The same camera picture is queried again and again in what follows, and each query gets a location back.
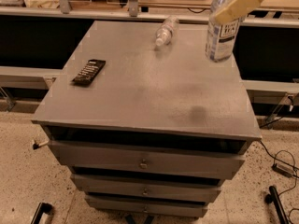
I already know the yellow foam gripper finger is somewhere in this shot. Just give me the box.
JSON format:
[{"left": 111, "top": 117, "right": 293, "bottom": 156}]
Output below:
[{"left": 213, "top": 0, "right": 263, "bottom": 24}]

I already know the blue labelled plastic bottle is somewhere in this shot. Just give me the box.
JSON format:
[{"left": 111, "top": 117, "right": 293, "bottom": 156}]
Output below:
[{"left": 206, "top": 0, "right": 244, "bottom": 63}]

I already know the clear lying water bottle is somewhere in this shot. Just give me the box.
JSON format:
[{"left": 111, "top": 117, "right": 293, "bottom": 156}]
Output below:
[{"left": 155, "top": 16, "right": 179, "bottom": 47}]

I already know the grey drawer cabinet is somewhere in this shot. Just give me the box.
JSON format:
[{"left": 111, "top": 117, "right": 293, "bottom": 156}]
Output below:
[{"left": 33, "top": 21, "right": 261, "bottom": 207}]

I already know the black power adapter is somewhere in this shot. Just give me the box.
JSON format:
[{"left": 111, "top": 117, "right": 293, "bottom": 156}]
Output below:
[{"left": 272, "top": 163, "right": 293, "bottom": 178}]

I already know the black remote control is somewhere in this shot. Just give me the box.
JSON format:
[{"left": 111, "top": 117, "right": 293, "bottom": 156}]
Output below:
[{"left": 72, "top": 59, "right": 106, "bottom": 86}]

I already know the top grey drawer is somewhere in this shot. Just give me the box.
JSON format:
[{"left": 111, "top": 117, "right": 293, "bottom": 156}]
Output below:
[{"left": 49, "top": 141, "right": 245, "bottom": 180}]

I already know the grey drawer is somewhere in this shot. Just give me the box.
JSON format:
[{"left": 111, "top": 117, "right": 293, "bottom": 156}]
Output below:
[
  {"left": 49, "top": 141, "right": 245, "bottom": 180},
  {"left": 71, "top": 175, "right": 221, "bottom": 203},
  {"left": 85, "top": 195, "right": 207, "bottom": 217}
]

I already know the black bar right floor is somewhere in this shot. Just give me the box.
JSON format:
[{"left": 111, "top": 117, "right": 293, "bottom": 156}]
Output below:
[{"left": 264, "top": 186, "right": 289, "bottom": 224}]

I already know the black bar floor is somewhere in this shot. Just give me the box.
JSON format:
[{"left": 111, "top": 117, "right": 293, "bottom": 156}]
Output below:
[
  {"left": 264, "top": 186, "right": 289, "bottom": 224},
  {"left": 31, "top": 203, "right": 53, "bottom": 224}
]

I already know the middle grey drawer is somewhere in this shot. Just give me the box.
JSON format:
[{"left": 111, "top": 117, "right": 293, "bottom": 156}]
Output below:
[{"left": 71, "top": 175, "right": 221, "bottom": 203}]

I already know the bottom grey drawer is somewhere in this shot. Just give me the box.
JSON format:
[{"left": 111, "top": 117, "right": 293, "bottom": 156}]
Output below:
[{"left": 85, "top": 195, "right": 207, "bottom": 217}]

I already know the black bar left floor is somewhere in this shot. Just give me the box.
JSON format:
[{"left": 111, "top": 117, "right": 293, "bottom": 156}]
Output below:
[{"left": 31, "top": 203, "right": 53, "bottom": 224}]

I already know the black cable on floor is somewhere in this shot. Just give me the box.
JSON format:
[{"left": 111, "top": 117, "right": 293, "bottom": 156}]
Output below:
[{"left": 259, "top": 109, "right": 299, "bottom": 224}]

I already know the grey metal rail frame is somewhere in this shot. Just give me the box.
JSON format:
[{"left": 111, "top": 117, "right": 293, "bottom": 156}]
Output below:
[{"left": 0, "top": 0, "right": 299, "bottom": 29}]

